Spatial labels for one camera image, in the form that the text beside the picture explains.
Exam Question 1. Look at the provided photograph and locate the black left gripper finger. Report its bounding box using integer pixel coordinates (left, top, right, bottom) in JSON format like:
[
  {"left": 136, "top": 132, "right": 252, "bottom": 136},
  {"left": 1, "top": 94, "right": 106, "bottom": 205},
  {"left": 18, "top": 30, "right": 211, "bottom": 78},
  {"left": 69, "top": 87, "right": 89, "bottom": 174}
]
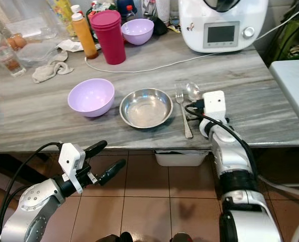
[
  {"left": 84, "top": 140, "right": 108, "bottom": 158},
  {"left": 99, "top": 159, "right": 127, "bottom": 186}
]

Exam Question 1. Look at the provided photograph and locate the steel spoon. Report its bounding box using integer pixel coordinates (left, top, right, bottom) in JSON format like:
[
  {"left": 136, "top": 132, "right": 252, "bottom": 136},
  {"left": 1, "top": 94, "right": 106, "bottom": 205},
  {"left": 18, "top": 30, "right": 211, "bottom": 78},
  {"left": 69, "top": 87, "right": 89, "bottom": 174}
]
[{"left": 184, "top": 80, "right": 203, "bottom": 102}]

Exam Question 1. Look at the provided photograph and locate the steel fork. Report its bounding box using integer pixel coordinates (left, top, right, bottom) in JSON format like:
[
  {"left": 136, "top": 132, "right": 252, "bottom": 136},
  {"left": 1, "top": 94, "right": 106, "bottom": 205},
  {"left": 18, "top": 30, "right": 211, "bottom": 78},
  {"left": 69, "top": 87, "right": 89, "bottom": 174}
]
[{"left": 174, "top": 83, "right": 194, "bottom": 140}]

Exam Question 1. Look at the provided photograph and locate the stainless steel dish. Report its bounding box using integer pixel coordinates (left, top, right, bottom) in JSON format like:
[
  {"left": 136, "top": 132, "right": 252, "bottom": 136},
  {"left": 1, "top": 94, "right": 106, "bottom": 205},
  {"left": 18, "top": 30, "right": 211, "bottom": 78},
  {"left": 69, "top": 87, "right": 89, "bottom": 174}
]
[{"left": 119, "top": 88, "right": 174, "bottom": 130}]

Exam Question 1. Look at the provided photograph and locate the large purple plastic bowl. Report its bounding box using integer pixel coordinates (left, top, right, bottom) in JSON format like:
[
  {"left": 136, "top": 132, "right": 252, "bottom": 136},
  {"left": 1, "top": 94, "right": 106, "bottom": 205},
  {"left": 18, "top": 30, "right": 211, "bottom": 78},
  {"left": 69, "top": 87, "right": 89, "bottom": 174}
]
[{"left": 67, "top": 78, "right": 116, "bottom": 118}]

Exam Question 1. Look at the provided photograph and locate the white plastic bin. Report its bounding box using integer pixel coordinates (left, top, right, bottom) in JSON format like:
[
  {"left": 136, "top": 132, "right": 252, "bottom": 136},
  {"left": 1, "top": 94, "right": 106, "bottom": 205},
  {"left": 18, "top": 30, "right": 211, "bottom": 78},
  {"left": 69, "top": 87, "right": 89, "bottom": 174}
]
[{"left": 154, "top": 149, "right": 210, "bottom": 167}]

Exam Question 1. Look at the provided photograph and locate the black left robot foot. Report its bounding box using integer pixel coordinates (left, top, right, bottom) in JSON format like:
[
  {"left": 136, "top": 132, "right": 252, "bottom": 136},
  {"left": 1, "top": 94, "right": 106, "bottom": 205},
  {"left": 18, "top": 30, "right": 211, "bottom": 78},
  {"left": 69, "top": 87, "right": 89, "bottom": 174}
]
[{"left": 96, "top": 231, "right": 133, "bottom": 242}]

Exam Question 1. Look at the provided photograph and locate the black robot foot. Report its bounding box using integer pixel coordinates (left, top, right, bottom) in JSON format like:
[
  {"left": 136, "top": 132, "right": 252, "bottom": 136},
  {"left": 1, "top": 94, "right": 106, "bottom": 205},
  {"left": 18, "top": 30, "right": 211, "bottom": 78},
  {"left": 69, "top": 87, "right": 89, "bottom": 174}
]
[
  {"left": 169, "top": 231, "right": 193, "bottom": 242},
  {"left": 96, "top": 231, "right": 133, "bottom": 242}
]

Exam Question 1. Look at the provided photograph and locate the white kitchen cooking machine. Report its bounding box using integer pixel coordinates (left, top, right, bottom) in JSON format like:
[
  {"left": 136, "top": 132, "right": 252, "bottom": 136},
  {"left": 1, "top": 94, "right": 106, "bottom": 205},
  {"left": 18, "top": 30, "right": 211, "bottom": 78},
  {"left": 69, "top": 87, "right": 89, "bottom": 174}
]
[{"left": 178, "top": 0, "right": 269, "bottom": 54}]

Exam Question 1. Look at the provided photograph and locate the grey crumpled cloth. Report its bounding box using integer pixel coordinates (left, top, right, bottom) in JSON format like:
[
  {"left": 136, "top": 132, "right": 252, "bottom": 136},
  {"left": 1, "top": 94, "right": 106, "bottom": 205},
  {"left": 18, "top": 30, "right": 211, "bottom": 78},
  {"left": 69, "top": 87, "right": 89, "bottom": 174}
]
[{"left": 31, "top": 50, "right": 74, "bottom": 84}]

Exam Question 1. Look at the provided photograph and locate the black right robot foot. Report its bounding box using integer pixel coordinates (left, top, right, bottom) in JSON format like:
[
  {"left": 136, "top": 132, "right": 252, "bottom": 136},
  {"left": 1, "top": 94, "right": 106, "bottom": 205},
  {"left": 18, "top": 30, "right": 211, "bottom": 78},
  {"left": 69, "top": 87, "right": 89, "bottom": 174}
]
[{"left": 169, "top": 231, "right": 193, "bottom": 242}]

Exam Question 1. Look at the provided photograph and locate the small purple plastic bowl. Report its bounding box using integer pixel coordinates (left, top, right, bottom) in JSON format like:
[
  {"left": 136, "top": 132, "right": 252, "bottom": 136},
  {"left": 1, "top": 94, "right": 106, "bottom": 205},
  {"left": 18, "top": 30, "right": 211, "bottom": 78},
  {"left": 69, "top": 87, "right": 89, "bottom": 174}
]
[{"left": 121, "top": 18, "right": 155, "bottom": 46}]

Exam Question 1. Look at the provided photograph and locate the white crumpled tissue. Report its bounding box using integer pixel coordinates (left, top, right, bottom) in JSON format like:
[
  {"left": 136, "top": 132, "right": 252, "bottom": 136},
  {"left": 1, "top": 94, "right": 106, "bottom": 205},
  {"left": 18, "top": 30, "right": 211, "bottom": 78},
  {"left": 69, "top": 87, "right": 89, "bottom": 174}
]
[{"left": 55, "top": 39, "right": 84, "bottom": 53}]

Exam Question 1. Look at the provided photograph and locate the red plastic tumbler with lid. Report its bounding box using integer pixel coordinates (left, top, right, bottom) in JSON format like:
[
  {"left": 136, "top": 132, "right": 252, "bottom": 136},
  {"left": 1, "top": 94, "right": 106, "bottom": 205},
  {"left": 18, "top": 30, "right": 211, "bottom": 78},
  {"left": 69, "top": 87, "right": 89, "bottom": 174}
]
[{"left": 91, "top": 10, "right": 127, "bottom": 66}]

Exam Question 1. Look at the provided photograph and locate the orange sauce squeeze bottle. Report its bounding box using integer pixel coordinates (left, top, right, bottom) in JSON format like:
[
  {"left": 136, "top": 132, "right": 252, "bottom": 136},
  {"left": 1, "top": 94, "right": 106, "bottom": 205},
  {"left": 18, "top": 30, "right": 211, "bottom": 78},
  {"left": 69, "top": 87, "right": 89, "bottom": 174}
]
[{"left": 71, "top": 5, "right": 99, "bottom": 60}]

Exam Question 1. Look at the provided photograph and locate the clear plastic food container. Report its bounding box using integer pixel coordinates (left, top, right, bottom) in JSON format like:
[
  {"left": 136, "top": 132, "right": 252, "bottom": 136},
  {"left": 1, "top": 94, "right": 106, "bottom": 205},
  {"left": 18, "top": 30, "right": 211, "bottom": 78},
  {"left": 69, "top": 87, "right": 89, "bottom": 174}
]
[{"left": 16, "top": 42, "right": 57, "bottom": 68}]

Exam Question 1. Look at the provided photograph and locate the green and black bag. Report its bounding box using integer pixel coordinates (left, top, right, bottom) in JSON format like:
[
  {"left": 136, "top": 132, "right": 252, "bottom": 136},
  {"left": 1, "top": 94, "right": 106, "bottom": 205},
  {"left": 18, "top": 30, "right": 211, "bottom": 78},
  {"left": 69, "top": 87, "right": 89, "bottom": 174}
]
[{"left": 270, "top": 4, "right": 299, "bottom": 64}]

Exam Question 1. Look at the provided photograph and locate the drinking glass with brown dregs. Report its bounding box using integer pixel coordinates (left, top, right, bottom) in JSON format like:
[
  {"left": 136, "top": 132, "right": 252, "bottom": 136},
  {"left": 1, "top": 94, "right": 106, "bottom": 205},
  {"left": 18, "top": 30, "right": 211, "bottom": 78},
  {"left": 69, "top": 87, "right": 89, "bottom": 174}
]
[{"left": 0, "top": 37, "right": 27, "bottom": 78}]

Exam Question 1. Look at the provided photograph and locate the brown egg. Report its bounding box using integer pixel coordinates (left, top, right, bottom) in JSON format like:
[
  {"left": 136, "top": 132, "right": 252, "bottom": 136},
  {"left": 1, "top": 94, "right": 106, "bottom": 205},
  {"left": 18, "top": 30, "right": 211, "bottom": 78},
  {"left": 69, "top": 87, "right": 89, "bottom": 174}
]
[{"left": 7, "top": 33, "right": 27, "bottom": 50}]

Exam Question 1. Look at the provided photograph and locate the yellow bottle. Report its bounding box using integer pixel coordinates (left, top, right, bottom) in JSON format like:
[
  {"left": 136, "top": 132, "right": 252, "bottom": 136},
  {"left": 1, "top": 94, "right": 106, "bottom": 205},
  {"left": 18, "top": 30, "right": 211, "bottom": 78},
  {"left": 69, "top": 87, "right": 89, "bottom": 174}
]
[{"left": 53, "top": 0, "right": 77, "bottom": 36}]

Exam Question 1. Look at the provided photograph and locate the large clear plastic box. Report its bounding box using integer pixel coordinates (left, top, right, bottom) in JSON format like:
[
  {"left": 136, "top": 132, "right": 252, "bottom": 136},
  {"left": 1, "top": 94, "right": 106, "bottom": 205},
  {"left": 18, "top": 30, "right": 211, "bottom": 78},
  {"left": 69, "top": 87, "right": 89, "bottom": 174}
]
[{"left": 0, "top": 0, "right": 60, "bottom": 41}]

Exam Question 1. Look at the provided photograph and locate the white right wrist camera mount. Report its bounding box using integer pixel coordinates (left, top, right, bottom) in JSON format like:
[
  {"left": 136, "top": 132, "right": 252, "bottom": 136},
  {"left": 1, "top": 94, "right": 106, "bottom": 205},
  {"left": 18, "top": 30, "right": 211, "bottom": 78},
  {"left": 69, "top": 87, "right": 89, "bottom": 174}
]
[{"left": 203, "top": 90, "right": 227, "bottom": 118}]

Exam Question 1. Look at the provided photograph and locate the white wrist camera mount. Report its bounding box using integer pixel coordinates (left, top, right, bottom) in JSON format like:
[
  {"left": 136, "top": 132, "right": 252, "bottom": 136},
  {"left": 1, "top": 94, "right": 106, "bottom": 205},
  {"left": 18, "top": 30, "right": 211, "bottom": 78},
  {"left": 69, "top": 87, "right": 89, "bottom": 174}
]
[
  {"left": 203, "top": 90, "right": 227, "bottom": 118},
  {"left": 58, "top": 142, "right": 87, "bottom": 195}
]

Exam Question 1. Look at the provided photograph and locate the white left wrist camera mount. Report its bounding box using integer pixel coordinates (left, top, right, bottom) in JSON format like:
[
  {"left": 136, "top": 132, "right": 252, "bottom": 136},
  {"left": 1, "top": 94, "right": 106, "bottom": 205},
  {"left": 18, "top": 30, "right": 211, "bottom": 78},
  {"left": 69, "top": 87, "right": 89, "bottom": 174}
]
[{"left": 58, "top": 142, "right": 87, "bottom": 195}]

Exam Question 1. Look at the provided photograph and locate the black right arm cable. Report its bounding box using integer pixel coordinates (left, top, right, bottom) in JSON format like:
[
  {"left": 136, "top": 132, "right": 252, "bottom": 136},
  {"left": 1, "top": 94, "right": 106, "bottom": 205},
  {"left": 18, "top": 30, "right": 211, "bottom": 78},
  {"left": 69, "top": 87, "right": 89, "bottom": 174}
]
[{"left": 185, "top": 103, "right": 260, "bottom": 177}]

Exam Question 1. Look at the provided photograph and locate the white power cable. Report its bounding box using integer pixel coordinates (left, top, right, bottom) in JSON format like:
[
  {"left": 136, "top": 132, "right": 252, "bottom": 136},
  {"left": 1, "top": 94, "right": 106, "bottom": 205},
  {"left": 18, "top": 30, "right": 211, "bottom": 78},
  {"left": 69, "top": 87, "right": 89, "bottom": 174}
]
[{"left": 84, "top": 6, "right": 299, "bottom": 74}]

